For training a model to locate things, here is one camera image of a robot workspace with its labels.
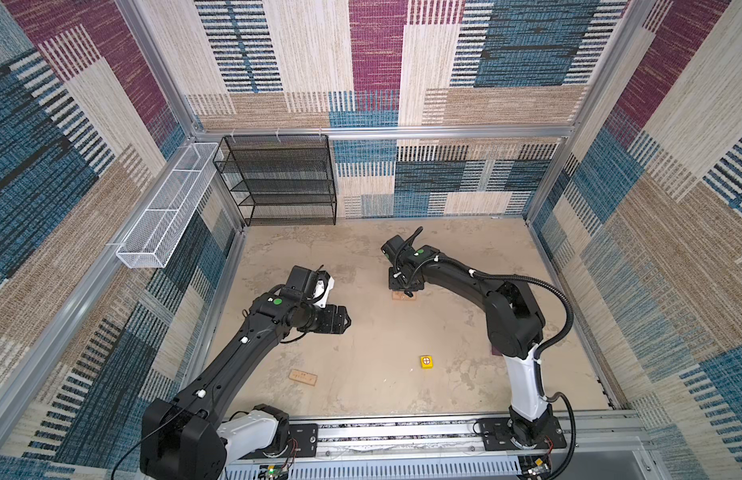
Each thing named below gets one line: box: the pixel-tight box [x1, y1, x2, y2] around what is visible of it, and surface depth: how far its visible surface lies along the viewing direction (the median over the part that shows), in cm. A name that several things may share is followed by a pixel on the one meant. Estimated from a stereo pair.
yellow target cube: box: [420, 355, 435, 370], surface depth 86 cm
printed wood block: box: [288, 369, 318, 386], surface depth 85 cm
